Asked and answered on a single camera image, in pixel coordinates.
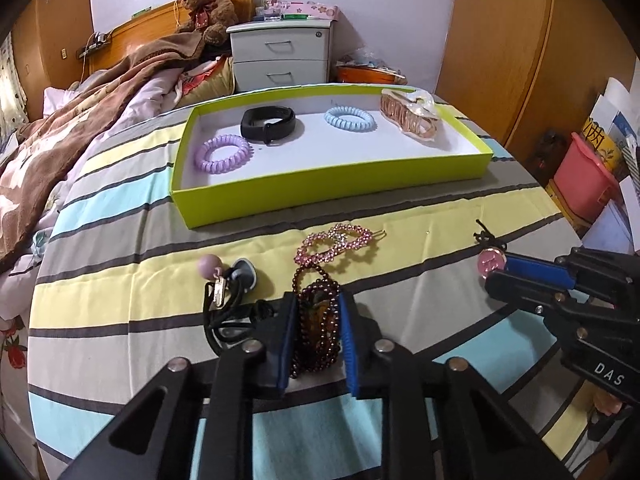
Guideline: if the blue spiral hair tie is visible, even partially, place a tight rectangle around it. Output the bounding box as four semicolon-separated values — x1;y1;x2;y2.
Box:
324;106;376;132

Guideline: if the person's right hand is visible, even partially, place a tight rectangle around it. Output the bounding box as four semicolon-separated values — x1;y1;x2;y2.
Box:
592;390;636;418

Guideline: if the brown teddy bear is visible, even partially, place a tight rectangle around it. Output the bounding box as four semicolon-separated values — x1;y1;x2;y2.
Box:
177;0;240;47

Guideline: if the narrow wooden cabinet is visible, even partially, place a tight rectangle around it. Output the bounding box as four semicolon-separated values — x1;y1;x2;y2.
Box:
10;0;93;121

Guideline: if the black wristband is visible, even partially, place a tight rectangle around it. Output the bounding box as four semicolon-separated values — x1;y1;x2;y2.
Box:
240;105;297;147

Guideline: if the purple spiral hair tie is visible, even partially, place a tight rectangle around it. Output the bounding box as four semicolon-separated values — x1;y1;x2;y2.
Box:
194;134;252;175

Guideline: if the dark bag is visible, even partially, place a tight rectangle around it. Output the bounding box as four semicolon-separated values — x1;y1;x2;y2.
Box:
531;130;571;186

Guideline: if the red and yellow pillow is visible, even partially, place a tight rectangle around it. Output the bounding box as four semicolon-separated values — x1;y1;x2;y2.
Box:
175;56;236;108

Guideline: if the black hair tie pink disc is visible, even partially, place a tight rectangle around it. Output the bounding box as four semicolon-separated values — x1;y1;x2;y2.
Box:
472;219;508;279

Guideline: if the small bottles group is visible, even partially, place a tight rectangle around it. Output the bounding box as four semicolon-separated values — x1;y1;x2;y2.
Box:
252;0;288;21

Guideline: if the stack of papers and boards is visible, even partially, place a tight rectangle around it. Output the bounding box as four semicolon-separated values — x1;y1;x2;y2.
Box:
582;77;640;256

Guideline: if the black hair tie pink bead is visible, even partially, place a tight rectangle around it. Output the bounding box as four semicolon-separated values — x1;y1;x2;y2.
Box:
197;254;261;356

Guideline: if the yellow cardboard box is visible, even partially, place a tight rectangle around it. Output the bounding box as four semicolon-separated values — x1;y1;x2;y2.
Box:
545;180;596;231

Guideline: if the translucent pink claw hair clip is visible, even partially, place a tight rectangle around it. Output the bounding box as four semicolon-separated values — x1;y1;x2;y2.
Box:
380;87;441;139

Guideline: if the brown beaded bracelet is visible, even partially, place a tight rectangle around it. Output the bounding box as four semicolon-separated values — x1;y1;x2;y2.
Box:
290;265;346;378

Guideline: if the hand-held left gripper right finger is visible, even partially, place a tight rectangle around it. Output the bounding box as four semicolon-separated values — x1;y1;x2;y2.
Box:
336;292;576;480

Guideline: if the white nightstand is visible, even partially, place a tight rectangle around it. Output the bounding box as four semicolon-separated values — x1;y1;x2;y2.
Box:
226;19;335;93

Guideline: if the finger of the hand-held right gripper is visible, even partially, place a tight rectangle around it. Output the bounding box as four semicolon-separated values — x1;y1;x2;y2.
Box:
484;270;592;327
502;247;640;311

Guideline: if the wooden headboard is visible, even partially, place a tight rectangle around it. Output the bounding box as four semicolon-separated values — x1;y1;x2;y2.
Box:
77;0;256;81

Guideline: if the white floral quilt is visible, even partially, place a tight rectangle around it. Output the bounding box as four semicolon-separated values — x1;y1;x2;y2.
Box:
0;67;201;461

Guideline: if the pink rhinestone hair clip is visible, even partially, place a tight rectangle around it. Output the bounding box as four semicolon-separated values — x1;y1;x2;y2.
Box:
294;225;387;267

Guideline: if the green shallow cardboard box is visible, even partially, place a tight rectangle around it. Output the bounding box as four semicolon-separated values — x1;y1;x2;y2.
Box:
170;84;495;231

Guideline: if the brown fleece blanket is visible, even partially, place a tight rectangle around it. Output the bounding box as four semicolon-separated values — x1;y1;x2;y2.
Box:
0;30;208;273

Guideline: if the large wooden wardrobe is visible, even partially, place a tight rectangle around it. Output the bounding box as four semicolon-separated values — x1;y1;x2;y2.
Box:
435;0;640;171

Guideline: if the orange basin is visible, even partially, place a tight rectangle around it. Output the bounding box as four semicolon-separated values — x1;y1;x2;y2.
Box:
335;52;408;86

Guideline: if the pink plastic bucket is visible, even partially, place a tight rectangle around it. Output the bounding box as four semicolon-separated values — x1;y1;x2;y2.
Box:
552;132;621;223

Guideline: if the pink flat box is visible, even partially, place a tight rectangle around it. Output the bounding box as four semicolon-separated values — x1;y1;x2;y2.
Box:
287;0;341;22

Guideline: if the power strip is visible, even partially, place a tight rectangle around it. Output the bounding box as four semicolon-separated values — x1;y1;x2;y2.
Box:
77;32;113;56

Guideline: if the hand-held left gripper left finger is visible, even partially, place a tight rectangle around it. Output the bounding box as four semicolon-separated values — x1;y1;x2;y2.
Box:
57;290;301;480

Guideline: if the dotted curtain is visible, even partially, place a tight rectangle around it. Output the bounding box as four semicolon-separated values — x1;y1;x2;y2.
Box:
0;35;26;126

